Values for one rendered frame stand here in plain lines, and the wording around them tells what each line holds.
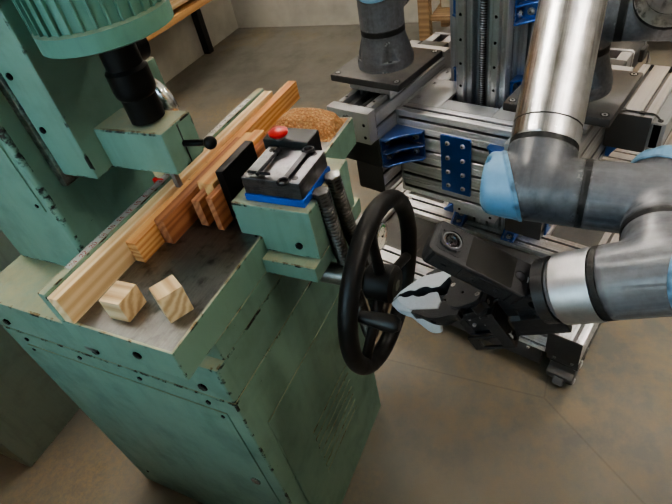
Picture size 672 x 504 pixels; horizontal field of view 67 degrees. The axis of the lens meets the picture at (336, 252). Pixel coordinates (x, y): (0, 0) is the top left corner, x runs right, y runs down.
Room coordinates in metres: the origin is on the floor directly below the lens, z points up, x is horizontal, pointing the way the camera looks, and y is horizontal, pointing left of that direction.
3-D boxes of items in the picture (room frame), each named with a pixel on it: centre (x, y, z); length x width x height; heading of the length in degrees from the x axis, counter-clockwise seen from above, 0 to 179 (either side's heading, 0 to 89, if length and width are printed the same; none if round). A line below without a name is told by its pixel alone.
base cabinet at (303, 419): (0.80, 0.33, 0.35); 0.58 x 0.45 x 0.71; 57
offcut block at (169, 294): (0.50, 0.23, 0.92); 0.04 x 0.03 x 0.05; 119
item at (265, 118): (0.85, 0.15, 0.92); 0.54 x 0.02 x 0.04; 147
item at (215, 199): (0.75, 0.11, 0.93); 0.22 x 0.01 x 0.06; 147
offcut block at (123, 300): (0.52, 0.30, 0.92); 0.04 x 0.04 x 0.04; 60
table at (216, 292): (0.71, 0.12, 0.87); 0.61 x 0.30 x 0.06; 147
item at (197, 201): (0.77, 0.14, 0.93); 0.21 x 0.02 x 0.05; 147
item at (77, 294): (0.78, 0.22, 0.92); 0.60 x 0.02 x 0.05; 147
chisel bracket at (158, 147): (0.75, 0.24, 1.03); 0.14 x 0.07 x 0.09; 57
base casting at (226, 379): (0.80, 0.33, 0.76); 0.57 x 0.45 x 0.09; 57
